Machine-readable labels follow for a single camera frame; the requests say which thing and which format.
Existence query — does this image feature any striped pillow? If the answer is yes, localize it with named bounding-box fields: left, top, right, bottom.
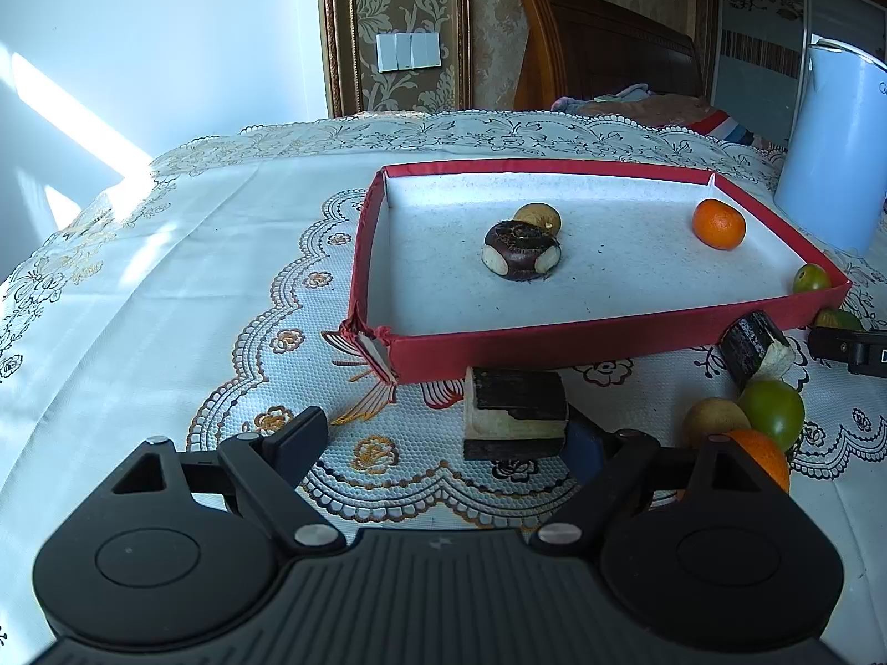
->
left=661, top=111, right=759, bottom=146

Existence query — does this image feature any green cucumber piece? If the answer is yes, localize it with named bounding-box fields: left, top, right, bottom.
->
left=814, top=308, right=865, bottom=334

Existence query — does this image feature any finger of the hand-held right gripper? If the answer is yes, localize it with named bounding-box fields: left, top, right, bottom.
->
left=807, top=325, right=887, bottom=380

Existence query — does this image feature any framed floral wall panel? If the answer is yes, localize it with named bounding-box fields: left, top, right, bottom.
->
left=315, top=0, right=476, bottom=119

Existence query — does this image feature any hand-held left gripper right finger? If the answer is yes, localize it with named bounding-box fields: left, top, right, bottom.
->
left=530, top=407, right=773, bottom=559

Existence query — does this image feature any pink brown blanket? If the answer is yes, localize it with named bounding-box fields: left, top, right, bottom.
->
left=550, top=93, right=736, bottom=129

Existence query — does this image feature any wardrobe with sliding doors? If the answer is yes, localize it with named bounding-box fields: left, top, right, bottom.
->
left=713, top=0, right=887, bottom=132

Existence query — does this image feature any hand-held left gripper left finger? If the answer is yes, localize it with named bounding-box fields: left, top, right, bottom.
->
left=111, top=405, right=348, bottom=559

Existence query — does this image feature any rectangular dark cake slice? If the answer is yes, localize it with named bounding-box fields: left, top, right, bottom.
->
left=463, top=366, right=570, bottom=462

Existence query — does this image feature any white wall light switch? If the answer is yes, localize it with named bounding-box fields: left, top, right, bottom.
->
left=376, top=31, right=442, bottom=74

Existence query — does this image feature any brown longan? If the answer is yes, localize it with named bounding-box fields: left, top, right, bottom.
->
left=513, top=202, right=562, bottom=235
left=682, top=397, right=753, bottom=448

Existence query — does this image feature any white electric kettle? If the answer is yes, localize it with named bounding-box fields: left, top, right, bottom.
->
left=772, top=34, right=887, bottom=255

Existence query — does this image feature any red cardboard tray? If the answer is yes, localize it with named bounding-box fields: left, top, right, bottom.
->
left=343, top=159, right=852, bottom=385

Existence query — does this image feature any wooden bed headboard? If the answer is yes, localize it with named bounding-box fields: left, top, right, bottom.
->
left=511, top=0, right=708, bottom=112

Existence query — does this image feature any orange mandarin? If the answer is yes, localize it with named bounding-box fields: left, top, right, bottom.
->
left=675, top=428, right=791, bottom=500
left=691, top=198, right=747, bottom=250

